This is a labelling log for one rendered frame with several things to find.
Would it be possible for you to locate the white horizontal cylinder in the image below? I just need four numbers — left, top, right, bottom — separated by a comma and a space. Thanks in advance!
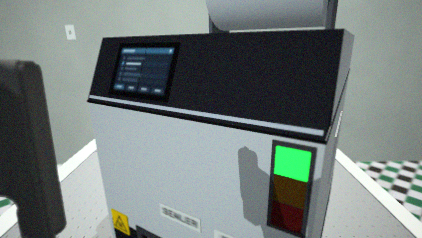
205, 0, 328, 31

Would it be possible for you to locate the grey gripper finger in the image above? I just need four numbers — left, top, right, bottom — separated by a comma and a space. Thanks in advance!
0, 59, 67, 238

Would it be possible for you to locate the grey flat base plate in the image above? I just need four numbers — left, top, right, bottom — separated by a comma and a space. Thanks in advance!
56, 149, 417, 238

